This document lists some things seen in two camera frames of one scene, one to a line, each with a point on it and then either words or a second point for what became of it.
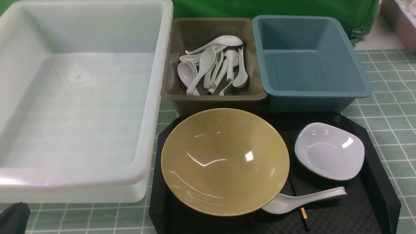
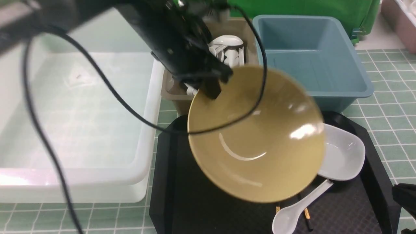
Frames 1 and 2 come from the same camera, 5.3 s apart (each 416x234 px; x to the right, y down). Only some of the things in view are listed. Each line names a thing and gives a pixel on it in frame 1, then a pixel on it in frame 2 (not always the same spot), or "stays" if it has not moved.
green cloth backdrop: (360, 15) stays
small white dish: (329, 151) stays
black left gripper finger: (14, 219) -> (175, 33)
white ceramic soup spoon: (285, 203) -> (286, 220)
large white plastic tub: (81, 82) stays
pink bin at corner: (401, 14) stays
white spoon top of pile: (222, 41) stays
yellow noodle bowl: (225, 162) -> (271, 155)
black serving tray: (368, 206) stays
